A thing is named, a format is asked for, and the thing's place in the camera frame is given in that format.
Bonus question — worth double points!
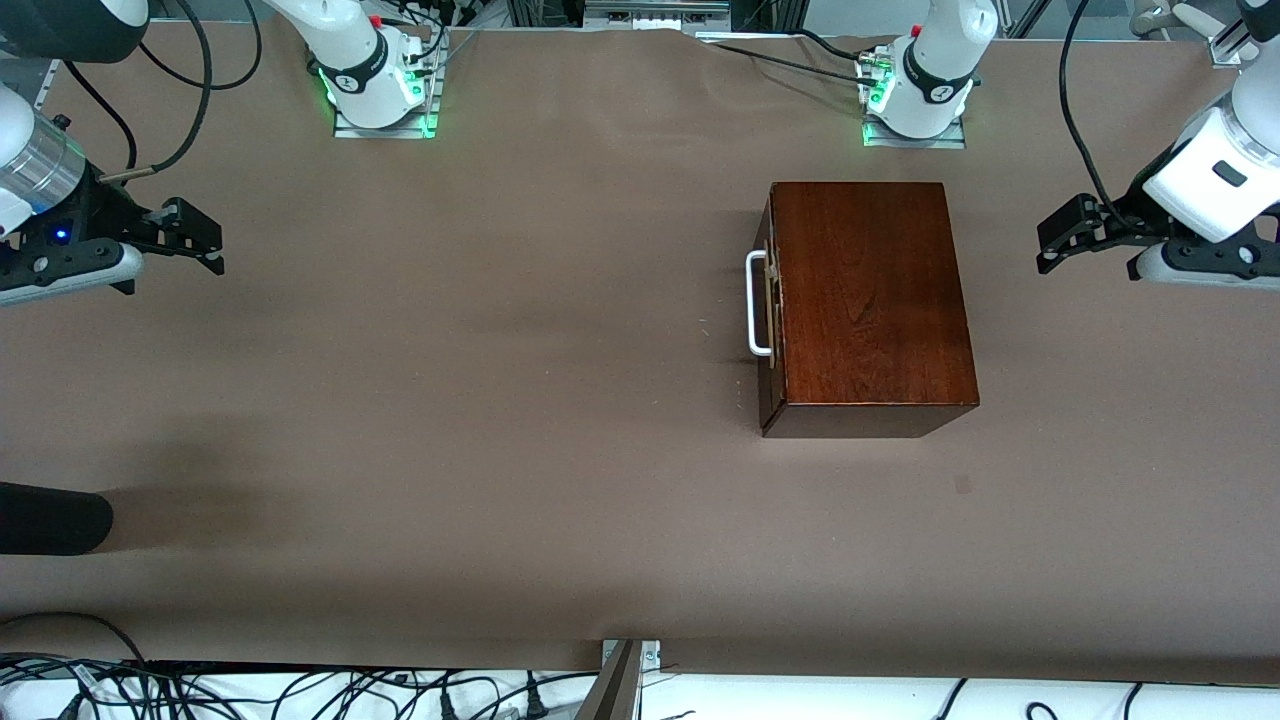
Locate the wooden drawer with white handle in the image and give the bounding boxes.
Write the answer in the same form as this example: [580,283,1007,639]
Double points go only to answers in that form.
[746,192,791,437]

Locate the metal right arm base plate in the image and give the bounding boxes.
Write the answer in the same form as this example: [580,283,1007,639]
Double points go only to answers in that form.
[333,40,443,141]

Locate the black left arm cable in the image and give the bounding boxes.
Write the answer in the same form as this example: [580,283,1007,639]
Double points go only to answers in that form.
[1058,0,1131,226]

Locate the black cable to base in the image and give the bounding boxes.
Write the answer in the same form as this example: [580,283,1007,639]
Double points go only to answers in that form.
[700,30,886,91]

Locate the dark wooden box casing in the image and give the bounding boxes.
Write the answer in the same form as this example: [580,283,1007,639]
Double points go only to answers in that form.
[768,182,981,439]

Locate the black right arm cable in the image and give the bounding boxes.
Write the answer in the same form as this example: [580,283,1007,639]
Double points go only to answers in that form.
[60,0,269,186]

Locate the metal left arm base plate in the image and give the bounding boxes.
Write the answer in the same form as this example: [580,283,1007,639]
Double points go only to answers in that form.
[862,48,969,151]

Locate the aluminium post with bracket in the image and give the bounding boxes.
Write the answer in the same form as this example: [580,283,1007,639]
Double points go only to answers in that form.
[575,638,664,720]

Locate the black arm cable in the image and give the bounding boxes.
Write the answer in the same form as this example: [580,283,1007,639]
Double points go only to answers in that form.
[60,0,269,186]
[1058,0,1131,226]

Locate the black cylinder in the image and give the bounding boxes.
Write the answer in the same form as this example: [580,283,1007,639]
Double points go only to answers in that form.
[0,482,114,557]

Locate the tangled black cables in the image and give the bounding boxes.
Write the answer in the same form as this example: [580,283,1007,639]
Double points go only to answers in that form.
[0,610,601,720]

